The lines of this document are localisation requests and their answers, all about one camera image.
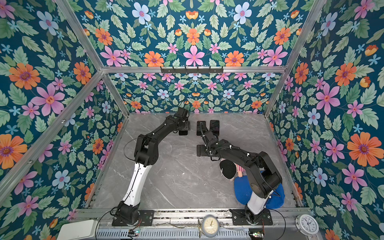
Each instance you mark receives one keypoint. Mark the aluminium front rail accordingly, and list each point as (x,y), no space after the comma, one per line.
(185,216)

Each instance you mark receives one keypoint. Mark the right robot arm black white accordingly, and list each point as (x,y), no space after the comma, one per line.
(263,176)

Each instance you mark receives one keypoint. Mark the white box device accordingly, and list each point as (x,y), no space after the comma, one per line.
(83,230)

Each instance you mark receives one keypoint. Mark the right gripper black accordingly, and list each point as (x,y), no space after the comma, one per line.
(200,148)

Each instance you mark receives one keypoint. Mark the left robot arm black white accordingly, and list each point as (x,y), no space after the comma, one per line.
(146,155)

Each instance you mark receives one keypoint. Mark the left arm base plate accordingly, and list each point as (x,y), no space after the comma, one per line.
(145,219)

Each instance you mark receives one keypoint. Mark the round beige clock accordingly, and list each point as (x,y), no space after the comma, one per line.
(210,226)

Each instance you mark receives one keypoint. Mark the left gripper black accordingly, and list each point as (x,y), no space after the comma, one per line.
(187,126)

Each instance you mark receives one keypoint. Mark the blue cloth hat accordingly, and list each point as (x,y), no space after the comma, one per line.
(243,193)

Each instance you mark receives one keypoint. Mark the black hook rail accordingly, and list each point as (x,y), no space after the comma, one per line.
(192,70)

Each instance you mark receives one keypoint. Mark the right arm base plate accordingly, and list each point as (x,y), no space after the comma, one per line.
(237,216)

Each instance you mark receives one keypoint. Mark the white alarm clock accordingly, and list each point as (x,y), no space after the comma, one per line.
(307,225)

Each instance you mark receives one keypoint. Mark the black phone pink edge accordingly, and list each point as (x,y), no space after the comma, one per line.
(201,128)

